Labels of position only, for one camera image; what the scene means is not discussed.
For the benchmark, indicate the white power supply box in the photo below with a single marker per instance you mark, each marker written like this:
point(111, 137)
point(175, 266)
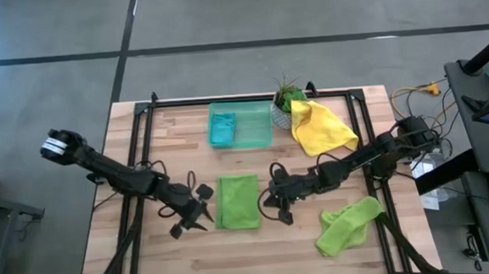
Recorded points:
point(425, 168)

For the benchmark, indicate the black aluminium table frame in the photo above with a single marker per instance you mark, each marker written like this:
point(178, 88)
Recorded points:
point(246, 99)

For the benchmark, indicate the potted plant white geometric pot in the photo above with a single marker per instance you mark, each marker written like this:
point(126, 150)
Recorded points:
point(287, 104)

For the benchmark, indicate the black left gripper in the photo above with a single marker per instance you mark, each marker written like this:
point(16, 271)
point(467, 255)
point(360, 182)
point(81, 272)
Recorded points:
point(194, 212)

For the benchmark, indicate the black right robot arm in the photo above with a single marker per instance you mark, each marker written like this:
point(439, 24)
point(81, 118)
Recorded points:
point(369, 155)

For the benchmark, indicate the grey metal cart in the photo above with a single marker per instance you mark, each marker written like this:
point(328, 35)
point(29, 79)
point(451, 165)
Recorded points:
point(4, 236)

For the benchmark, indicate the translucent green plastic bin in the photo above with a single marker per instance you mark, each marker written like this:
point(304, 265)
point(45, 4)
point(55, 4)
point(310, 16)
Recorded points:
point(252, 126)

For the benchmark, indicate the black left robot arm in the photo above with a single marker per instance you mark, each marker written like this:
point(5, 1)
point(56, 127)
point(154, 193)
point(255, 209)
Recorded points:
point(111, 175)

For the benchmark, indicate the green microfiber towel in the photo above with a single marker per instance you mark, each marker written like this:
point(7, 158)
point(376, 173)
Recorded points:
point(237, 201)

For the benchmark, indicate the grey office desk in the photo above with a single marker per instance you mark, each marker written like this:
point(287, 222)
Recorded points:
point(483, 152)

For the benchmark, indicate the yellow microfiber towel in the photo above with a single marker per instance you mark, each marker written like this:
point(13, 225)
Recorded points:
point(320, 128)

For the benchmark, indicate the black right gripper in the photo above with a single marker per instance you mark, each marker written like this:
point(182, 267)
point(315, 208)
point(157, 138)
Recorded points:
point(294, 187)

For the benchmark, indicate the teal microfiber towel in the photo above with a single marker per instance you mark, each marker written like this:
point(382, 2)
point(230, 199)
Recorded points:
point(223, 130)

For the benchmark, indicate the lime green crumpled towel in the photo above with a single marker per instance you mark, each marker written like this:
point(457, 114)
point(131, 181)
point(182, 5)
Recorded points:
point(343, 228)

